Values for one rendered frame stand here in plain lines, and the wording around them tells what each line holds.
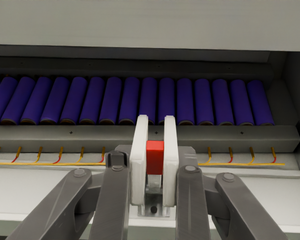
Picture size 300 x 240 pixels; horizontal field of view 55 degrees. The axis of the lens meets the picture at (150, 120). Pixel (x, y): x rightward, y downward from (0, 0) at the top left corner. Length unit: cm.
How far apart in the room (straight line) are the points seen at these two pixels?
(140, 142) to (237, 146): 14
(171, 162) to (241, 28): 8
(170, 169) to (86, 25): 9
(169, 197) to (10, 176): 19
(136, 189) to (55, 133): 15
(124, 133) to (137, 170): 13
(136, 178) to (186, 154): 4
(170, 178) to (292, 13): 11
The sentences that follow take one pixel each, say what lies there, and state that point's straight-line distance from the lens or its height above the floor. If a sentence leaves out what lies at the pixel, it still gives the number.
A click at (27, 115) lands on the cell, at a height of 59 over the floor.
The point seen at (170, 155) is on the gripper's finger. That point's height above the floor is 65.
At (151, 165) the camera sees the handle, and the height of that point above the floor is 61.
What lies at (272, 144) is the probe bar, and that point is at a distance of 30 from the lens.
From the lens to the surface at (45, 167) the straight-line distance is 30.
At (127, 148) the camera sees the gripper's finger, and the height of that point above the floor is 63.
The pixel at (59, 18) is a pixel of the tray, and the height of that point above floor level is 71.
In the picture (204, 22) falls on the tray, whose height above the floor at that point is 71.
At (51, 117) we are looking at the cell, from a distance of 31.
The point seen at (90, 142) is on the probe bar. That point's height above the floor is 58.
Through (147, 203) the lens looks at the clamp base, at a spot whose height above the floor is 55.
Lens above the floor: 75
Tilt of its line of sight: 34 degrees down
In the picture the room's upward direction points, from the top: 1 degrees clockwise
